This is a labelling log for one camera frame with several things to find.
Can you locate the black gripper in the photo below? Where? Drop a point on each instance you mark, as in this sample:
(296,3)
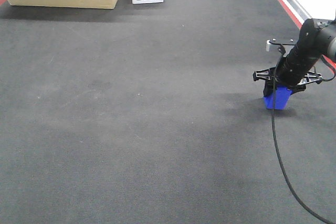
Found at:
(268,76)

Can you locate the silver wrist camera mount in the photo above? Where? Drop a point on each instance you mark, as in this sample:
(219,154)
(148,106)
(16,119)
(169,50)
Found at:
(274,44)

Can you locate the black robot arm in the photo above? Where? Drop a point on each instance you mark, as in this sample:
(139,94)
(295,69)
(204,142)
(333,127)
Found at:
(316,39)

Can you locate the small blue plastic part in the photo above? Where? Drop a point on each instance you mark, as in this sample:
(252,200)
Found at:
(276,100)

